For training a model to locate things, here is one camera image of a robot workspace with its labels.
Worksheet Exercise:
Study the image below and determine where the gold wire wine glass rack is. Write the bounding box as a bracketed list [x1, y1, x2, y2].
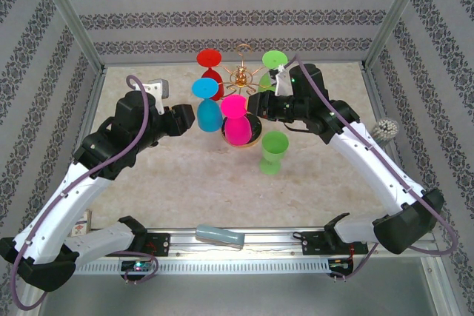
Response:
[218, 44, 277, 149]

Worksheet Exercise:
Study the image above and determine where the pink plastic wine glass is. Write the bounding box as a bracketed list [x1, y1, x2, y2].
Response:
[220, 94, 253, 147]

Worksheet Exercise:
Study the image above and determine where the blue plastic wine glass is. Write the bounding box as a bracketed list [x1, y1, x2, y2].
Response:
[191, 78, 224, 134]

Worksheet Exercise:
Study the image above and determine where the green plastic wine glass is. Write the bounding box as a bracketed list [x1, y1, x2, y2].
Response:
[258, 131, 290, 176]
[257, 50, 289, 94]

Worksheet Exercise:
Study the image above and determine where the red plastic wine glass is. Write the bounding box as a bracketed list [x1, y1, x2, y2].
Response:
[196, 48, 225, 101]

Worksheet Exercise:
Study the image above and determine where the small playing card box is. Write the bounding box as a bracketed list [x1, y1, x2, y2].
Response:
[72, 210, 92, 238]

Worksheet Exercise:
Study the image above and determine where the clear jar of white sticks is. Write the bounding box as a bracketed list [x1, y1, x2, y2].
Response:
[370, 118, 400, 143]

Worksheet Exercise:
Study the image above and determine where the grey-blue cylindrical case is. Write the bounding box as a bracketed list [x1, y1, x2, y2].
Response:
[195, 223, 245, 250]

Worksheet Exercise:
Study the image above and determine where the left circuit board with LED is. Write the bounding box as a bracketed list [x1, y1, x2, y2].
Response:
[121, 260, 153, 272]

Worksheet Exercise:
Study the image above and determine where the circuit board with led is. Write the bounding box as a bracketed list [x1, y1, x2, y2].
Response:
[121, 260, 153, 272]
[329, 258, 353, 271]

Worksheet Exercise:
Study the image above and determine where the right circuit board with LED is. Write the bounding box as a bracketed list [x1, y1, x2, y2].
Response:
[329, 258, 353, 271]

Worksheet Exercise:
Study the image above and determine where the grey metal sheet panel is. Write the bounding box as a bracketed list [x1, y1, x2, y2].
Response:
[21, 273, 458, 316]

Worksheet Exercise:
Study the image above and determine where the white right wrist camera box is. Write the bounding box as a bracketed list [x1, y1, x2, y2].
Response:
[274, 64, 294, 95]

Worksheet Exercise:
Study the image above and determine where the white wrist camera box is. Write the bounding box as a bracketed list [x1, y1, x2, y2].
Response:
[274, 64, 294, 95]
[134, 78, 171, 115]

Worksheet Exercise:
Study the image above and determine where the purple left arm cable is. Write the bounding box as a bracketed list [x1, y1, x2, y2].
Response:
[9, 74, 160, 312]

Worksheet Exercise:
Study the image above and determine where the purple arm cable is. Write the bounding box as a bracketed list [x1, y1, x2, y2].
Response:
[9, 74, 160, 312]
[292, 55, 459, 284]

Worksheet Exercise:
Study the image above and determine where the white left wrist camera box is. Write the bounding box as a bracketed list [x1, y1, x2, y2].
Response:
[134, 78, 171, 115]

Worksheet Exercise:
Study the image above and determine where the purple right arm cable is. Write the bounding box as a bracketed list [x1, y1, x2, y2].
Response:
[292, 55, 459, 284]

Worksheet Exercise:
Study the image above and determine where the aluminium right side rail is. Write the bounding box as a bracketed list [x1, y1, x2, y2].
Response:
[361, 64, 425, 228]

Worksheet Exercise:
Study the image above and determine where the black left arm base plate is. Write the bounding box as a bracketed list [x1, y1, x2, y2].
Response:
[133, 232, 171, 258]

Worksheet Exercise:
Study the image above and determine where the aluminium left frame post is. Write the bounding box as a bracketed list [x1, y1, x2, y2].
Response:
[31, 0, 107, 73]

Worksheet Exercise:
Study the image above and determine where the aluminium frame post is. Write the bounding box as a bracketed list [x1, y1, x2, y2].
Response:
[31, 0, 107, 73]
[364, 0, 434, 69]

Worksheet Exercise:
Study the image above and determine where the aluminium mounting rail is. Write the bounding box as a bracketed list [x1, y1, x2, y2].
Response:
[76, 226, 444, 260]

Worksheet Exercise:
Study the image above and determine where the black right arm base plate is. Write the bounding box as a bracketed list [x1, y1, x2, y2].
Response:
[301, 230, 367, 257]

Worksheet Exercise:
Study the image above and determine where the white slotted cable duct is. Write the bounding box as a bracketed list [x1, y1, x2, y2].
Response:
[76, 259, 330, 275]

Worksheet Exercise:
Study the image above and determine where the aluminium right frame post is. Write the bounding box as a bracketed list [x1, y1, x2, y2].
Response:
[364, 0, 434, 69]

